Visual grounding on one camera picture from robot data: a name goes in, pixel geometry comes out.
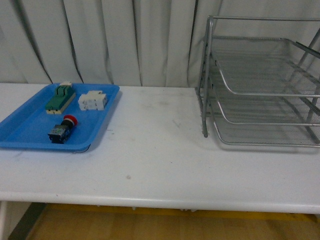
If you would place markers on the red emergency stop button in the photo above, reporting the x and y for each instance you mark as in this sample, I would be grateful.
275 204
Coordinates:
60 133

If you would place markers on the blue plastic tray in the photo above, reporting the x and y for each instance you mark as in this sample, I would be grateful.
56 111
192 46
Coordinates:
29 125

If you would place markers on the white circuit breaker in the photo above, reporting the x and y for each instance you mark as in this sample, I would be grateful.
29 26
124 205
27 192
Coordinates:
93 100

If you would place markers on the white curtain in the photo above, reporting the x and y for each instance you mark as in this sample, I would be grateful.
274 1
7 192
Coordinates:
150 43

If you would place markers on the silver mesh letter rack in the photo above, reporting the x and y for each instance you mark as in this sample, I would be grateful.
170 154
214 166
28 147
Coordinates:
258 89

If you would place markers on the green knife switch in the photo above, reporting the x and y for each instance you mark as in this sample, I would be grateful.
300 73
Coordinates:
63 96

